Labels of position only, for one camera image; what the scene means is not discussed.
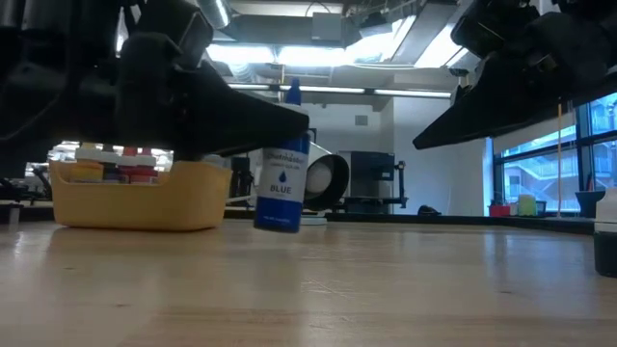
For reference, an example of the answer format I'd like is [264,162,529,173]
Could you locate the white spotlight lamp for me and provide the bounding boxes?
[301,141,351,227]

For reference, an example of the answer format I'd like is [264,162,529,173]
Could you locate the blue food colouring bottle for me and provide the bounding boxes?
[253,78,312,235]

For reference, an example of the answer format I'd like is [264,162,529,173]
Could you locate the purple food colouring bottle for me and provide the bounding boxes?
[100,143,121,184]

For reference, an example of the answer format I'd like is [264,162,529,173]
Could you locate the yellow plastic bin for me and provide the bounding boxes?
[48,158,233,232]

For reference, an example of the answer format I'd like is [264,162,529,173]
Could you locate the green container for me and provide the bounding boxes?
[518,194,539,217]

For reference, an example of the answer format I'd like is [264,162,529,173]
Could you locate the small white-capped dropper bottle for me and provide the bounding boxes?
[593,187,617,279]

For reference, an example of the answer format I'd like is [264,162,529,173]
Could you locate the ceiling light strip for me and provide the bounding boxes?
[226,82,452,99]

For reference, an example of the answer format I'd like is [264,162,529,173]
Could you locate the black aluminium rig frame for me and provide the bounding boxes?
[224,211,597,236]

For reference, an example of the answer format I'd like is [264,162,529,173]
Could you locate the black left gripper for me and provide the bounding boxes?
[115,0,311,161]

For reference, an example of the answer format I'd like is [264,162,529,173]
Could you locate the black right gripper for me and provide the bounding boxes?
[413,0,617,150]

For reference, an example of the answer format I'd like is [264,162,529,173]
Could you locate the pink-capped red colouring bottle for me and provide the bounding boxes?
[136,147,159,185]

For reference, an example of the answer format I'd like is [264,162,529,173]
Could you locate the grey ceiling box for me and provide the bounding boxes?
[310,12,344,42]

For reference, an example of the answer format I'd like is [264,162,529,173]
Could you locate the orange-capped red colouring bottle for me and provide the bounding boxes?
[117,146,141,185]

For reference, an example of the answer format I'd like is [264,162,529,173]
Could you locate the black cabinet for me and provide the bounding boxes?
[336,149,410,217]

